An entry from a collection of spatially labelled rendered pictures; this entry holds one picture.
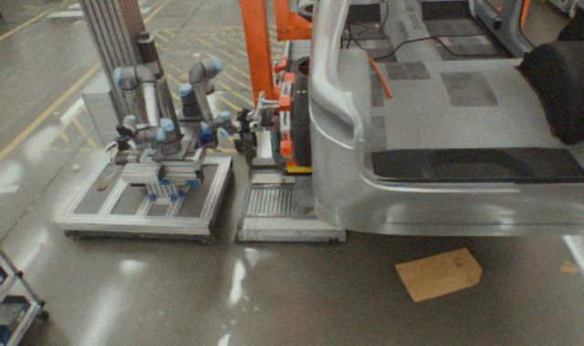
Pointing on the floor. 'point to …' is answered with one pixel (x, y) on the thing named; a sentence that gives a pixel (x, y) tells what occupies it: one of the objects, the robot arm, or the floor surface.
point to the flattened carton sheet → (439, 274)
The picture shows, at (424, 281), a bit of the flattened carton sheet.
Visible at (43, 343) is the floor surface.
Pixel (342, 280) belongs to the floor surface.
